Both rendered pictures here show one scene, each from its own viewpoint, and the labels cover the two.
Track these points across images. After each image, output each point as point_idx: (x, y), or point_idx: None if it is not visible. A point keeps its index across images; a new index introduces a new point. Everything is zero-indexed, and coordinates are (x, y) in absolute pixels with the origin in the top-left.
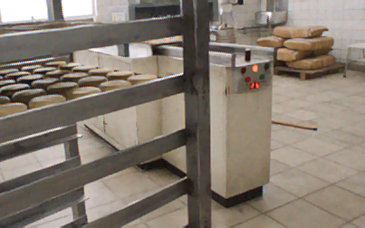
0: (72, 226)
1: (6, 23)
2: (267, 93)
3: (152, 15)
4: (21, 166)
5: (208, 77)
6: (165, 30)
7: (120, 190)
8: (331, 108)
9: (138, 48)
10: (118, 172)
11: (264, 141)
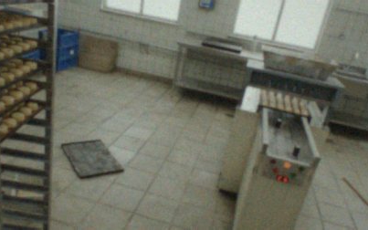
0: (38, 187)
1: (236, 34)
2: (300, 192)
3: (270, 80)
4: (160, 144)
5: None
6: None
7: (188, 196)
8: None
9: (257, 100)
10: (205, 183)
11: (284, 229)
